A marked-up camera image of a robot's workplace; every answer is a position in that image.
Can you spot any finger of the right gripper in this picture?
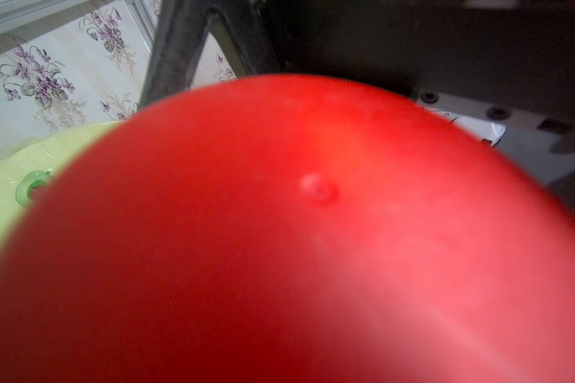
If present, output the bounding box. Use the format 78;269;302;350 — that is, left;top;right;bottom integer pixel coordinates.
140;1;278;108

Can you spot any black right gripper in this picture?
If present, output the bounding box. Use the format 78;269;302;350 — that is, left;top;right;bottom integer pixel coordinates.
248;0;575;125

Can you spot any red-lid tea jar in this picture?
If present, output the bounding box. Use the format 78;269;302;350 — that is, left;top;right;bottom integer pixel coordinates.
0;75;575;382

